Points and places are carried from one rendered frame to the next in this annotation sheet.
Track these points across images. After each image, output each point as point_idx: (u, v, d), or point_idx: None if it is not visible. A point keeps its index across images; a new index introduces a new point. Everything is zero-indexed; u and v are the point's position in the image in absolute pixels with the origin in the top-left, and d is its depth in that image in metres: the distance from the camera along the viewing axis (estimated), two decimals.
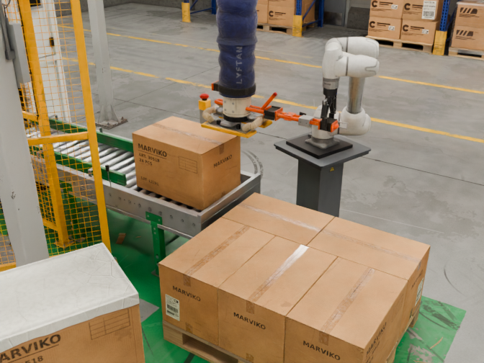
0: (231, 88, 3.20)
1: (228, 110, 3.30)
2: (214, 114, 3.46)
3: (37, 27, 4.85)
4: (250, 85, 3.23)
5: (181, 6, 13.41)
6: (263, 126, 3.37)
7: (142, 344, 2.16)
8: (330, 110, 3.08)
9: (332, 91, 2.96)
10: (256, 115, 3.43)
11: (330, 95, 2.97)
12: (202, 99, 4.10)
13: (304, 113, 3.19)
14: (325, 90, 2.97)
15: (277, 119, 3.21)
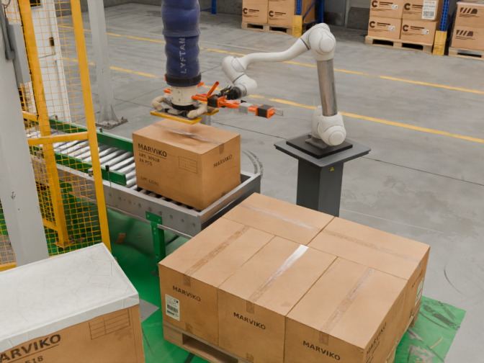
0: (176, 78, 3.40)
1: (175, 99, 3.49)
2: (163, 103, 3.66)
3: (37, 27, 4.85)
4: (194, 74, 3.42)
5: None
6: (209, 114, 3.56)
7: (142, 344, 2.16)
8: (223, 95, 3.46)
9: None
10: None
11: None
12: None
13: (244, 101, 3.38)
14: (237, 99, 3.58)
15: (220, 106, 3.41)
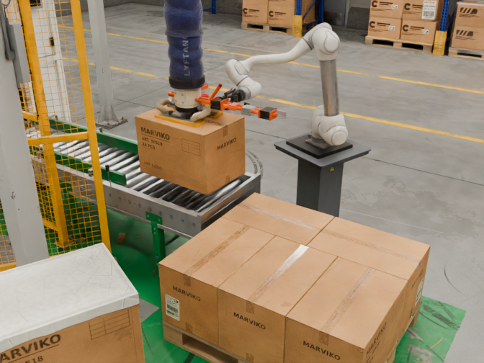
0: (179, 81, 3.39)
1: (178, 101, 3.49)
2: (168, 106, 3.66)
3: (37, 27, 4.85)
4: (198, 77, 3.42)
5: None
6: (213, 116, 3.55)
7: (142, 344, 2.16)
8: (227, 98, 3.44)
9: None
10: None
11: None
12: None
13: (247, 103, 3.36)
14: (240, 101, 3.57)
15: (222, 109, 3.39)
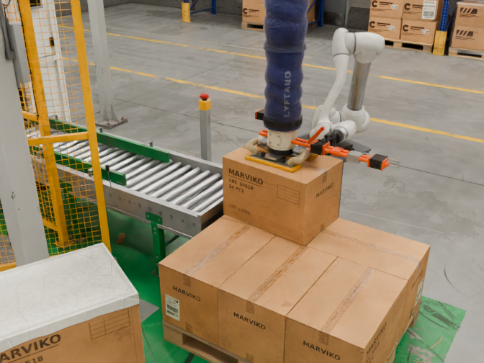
0: (277, 122, 3.11)
1: (274, 143, 3.21)
2: (257, 145, 3.38)
3: (37, 27, 4.85)
4: (297, 118, 3.13)
5: (181, 6, 13.41)
6: (309, 159, 3.27)
7: (142, 344, 2.16)
8: (327, 140, 3.16)
9: None
10: (302, 148, 3.34)
11: None
12: (202, 99, 4.10)
13: (352, 148, 3.07)
14: None
15: (324, 154, 3.11)
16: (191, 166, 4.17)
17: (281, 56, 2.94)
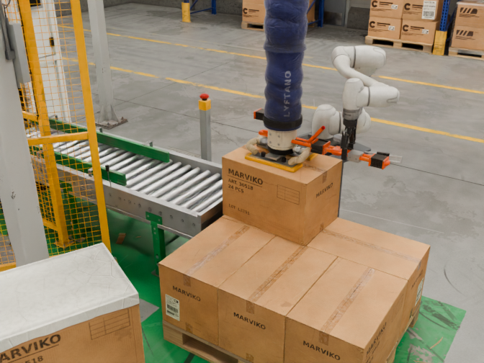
0: (278, 122, 3.12)
1: (274, 142, 3.21)
2: (257, 145, 3.38)
3: (37, 27, 4.85)
4: (297, 117, 3.14)
5: (181, 6, 13.41)
6: (309, 158, 3.27)
7: (142, 344, 2.16)
8: (350, 140, 3.07)
9: (352, 122, 2.94)
10: (302, 147, 3.34)
11: (351, 125, 2.95)
12: (202, 99, 4.10)
13: (351, 148, 3.07)
14: (345, 120, 2.96)
15: (325, 153, 3.12)
16: (191, 166, 4.17)
17: (281, 56, 2.95)
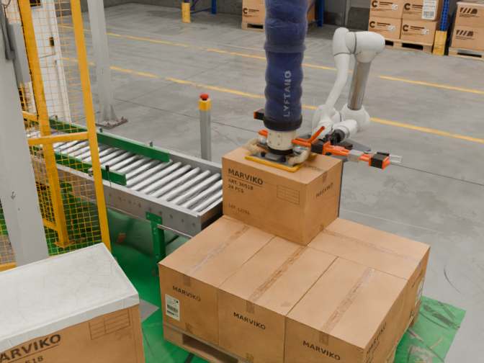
0: (278, 122, 3.11)
1: (274, 142, 3.21)
2: (257, 145, 3.38)
3: (37, 27, 4.85)
4: (297, 117, 3.14)
5: (181, 6, 13.41)
6: (309, 158, 3.27)
7: (142, 344, 2.16)
8: (328, 140, 3.17)
9: None
10: (302, 147, 3.34)
11: None
12: (202, 99, 4.10)
13: (351, 148, 3.07)
14: (339, 142, 3.29)
15: (325, 153, 3.12)
16: (191, 166, 4.17)
17: (281, 56, 2.95)
